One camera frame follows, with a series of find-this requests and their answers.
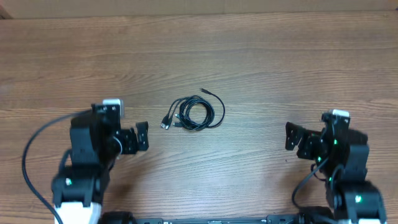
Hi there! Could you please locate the thin black split cable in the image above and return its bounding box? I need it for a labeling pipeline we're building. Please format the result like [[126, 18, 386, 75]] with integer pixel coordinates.
[[160, 96, 192, 130]]

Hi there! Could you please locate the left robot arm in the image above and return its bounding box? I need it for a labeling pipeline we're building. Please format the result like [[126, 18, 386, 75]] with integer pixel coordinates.
[[51, 102, 149, 223]]

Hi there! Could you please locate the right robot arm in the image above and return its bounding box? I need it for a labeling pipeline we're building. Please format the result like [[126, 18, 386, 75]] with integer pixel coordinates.
[[285, 110, 387, 223]]

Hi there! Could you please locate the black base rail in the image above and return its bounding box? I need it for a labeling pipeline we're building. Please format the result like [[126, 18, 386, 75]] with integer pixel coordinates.
[[98, 212, 337, 224]]

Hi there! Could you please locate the thick black USB cable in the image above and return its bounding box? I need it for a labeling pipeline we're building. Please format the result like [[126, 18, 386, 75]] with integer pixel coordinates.
[[178, 88, 226, 131]]

